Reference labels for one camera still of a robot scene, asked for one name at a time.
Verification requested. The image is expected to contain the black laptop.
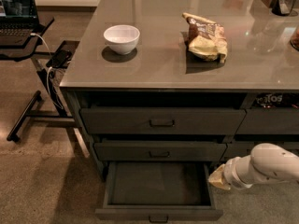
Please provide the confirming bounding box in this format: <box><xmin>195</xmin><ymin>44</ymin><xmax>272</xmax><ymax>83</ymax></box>
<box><xmin>0</xmin><ymin>0</ymin><xmax>39</xmax><ymax>49</ymax></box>

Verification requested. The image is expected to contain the brown item at edge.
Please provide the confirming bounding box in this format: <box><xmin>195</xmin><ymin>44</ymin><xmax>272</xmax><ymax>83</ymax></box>
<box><xmin>290</xmin><ymin>28</ymin><xmax>299</xmax><ymax>51</ymax></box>

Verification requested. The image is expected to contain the dark glass jar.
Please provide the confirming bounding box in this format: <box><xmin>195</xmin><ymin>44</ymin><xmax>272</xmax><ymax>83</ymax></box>
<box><xmin>272</xmin><ymin>0</ymin><xmax>296</xmax><ymax>16</ymax></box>

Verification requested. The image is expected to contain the black laptop stand table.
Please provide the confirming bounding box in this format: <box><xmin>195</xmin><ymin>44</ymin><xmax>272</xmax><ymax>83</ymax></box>
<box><xmin>0</xmin><ymin>15</ymin><xmax>80</xmax><ymax>143</ymax></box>

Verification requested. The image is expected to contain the dark grey kitchen island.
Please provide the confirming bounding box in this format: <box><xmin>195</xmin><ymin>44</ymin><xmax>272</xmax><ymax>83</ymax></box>
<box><xmin>61</xmin><ymin>0</ymin><xmax>299</xmax><ymax>175</ymax></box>

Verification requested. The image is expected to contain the white charging cable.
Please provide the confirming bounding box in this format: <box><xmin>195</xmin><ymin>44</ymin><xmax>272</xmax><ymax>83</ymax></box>
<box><xmin>29</xmin><ymin>32</ymin><xmax>64</xmax><ymax>110</ymax></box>

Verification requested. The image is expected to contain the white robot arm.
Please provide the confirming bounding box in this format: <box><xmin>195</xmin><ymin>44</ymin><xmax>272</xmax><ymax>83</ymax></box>
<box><xmin>208</xmin><ymin>143</ymin><xmax>299</xmax><ymax>190</ymax></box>

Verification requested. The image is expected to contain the black smartphone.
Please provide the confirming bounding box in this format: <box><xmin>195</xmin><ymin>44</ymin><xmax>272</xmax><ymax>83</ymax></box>
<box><xmin>46</xmin><ymin>49</ymin><xmax>72</xmax><ymax>68</ymax></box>

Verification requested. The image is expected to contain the brown yellow chip bag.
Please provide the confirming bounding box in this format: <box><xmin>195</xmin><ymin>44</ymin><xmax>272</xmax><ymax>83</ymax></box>
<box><xmin>182</xmin><ymin>12</ymin><xmax>228</xmax><ymax>63</ymax></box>

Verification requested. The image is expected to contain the drawer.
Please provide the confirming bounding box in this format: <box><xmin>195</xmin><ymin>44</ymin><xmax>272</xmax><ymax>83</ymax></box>
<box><xmin>221</xmin><ymin>142</ymin><xmax>299</xmax><ymax>162</ymax></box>
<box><xmin>80</xmin><ymin>106</ymin><xmax>246</xmax><ymax>135</ymax></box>
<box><xmin>236</xmin><ymin>108</ymin><xmax>299</xmax><ymax>134</ymax></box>
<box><xmin>93</xmin><ymin>141</ymin><xmax>227</xmax><ymax>161</ymax></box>
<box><xmin>96</xmin><ymin>161</ymin><xmax>223</xmax><ymax>224</ymax></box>

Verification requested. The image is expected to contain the white beige gripper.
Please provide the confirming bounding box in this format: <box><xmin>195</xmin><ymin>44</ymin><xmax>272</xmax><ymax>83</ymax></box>
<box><xmin>208</xmin><ymin>156</ymin><xmax>251</xmax><ymax>190</ymax></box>

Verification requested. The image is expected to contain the snack bag in drawer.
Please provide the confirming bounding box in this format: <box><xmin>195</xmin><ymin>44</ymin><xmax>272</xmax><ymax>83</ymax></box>
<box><xmin>253</xmin><ymin>93</ymin><xmax>299</xmax><ymax>108</ymax></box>

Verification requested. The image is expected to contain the white ceramic bowl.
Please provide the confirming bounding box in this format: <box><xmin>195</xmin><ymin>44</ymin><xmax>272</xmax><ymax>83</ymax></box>
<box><xmin>104</xmin><ymin>25</ymin><xmax>140</xmax><ymax>55</ymax></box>

